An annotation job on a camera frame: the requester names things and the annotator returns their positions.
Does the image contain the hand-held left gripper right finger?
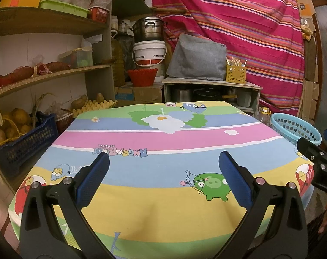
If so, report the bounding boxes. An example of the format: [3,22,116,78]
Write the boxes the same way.
[219,151,309,259]

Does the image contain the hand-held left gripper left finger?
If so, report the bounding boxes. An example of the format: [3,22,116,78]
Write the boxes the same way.
[19,152,110,259]

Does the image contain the light blue plastic basket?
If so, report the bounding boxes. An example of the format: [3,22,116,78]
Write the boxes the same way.
[270,113,322,146]

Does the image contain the clear plastic bottle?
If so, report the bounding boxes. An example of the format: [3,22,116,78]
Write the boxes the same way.
[256,107,272,126]

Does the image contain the clear bag in red basket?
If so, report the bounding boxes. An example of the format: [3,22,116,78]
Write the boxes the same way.
[54,108,74,134]

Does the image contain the cartoon printed tablecloth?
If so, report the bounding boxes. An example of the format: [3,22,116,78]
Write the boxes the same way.
[7,101,315,259]

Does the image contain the yellow egg tray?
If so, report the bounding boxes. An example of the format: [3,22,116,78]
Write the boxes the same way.
[72,99,118,118]

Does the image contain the dark blue plastic crate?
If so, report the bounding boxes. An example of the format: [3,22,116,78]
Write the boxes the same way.
[0,112,59,177]

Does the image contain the large loose potato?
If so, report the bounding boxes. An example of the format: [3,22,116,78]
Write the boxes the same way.
[71,95,88,109]

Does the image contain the white jug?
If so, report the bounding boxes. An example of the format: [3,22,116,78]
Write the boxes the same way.
[236,89,253,107]

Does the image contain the black cooking pot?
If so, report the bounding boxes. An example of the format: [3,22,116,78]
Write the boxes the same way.
[194,87,221,101]

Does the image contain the pile of potatoes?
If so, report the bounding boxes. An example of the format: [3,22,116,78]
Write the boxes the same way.
[0,108,33,145]

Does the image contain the cardboard box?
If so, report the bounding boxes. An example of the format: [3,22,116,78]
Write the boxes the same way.
[115,85,164,103]

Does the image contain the small steel pot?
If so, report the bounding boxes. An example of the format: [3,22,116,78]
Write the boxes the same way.
[171,87,194,102]

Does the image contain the small wooden cabinet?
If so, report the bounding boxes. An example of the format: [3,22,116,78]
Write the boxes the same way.
[162,77,263,114]

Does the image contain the yellow utensil holder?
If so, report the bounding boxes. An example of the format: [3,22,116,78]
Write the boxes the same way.
[226,65,247,85]

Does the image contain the red woven basket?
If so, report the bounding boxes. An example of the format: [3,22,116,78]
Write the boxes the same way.
[127,68,158,87]

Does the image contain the bunch of wooden chopsticks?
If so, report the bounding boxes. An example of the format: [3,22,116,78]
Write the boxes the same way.
[226,56,247,67]

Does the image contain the sweet potato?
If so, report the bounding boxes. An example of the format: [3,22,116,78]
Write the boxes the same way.
[0,69,36,87]
[35,62,71,74]

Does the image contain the clear plastic container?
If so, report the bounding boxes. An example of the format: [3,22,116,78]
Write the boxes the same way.
[58,47,94,69]

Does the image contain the large cooking oil bottle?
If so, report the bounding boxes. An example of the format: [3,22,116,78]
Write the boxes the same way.
[111,30,126,87]

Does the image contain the grey fabric cover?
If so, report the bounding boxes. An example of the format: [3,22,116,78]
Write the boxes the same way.
[166,33,227,81]

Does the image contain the white plastic bucket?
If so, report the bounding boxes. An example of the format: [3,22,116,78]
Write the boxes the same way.
[152,62,166,83]
[132,41,168,67]

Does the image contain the pink striped cloth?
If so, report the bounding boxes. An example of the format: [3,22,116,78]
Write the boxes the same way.
[148,0,307,118]

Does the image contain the steel stock pot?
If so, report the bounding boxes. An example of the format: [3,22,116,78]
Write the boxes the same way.
[132,17,167,44]

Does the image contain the wooden shelf unit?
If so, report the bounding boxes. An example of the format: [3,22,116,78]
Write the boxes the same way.
[0,0,116,192]

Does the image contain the small red plastic basket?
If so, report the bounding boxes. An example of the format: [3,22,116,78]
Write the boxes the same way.
[88,7,110,23]

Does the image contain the green plastic tray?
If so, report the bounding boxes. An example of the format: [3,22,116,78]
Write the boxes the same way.
[39,0,90,18]

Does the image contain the yellow box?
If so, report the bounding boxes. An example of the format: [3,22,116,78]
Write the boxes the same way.
[0,0,41,9]

